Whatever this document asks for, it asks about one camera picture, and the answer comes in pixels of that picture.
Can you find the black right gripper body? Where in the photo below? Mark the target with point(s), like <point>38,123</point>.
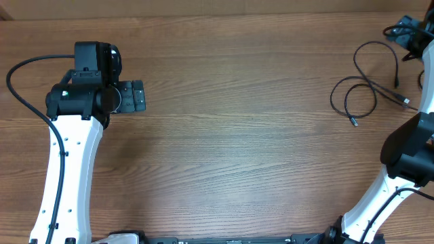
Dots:
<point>405,29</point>

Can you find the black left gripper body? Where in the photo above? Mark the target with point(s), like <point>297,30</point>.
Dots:
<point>127,105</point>

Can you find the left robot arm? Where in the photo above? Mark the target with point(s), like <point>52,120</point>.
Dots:
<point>79,108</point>

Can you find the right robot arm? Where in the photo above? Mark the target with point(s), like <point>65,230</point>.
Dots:
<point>406,155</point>

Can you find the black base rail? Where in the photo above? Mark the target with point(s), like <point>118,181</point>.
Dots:
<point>139,237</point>

